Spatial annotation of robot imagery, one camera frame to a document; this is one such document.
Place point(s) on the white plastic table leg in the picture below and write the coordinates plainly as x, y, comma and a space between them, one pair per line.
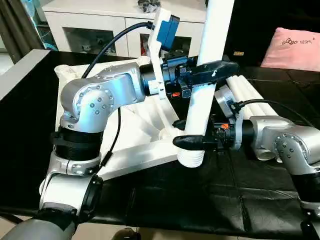
248, 94
245, 102
252, 87
212, 40

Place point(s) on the white plastic table top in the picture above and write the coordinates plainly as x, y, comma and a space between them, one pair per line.
135, 130

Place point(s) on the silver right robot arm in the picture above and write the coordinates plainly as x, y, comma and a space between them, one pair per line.
285, 140

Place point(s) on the black work mat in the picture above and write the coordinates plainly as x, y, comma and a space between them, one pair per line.
200, 200

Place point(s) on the dark ornament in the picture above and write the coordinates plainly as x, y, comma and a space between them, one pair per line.
149, 5

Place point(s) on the black furniture with yellow label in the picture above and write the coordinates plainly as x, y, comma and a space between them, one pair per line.
260, 20

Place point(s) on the pink pillow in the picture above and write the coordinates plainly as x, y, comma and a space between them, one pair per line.
295, 50

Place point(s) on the white cabinet with glass doors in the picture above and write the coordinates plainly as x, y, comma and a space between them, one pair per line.
100, 20

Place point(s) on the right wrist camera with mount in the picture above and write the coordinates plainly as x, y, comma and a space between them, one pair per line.
226, 102

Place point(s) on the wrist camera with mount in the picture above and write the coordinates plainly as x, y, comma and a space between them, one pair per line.
226, 102
162, 35

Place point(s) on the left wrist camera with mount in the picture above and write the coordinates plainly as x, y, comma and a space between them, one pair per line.
162, 35

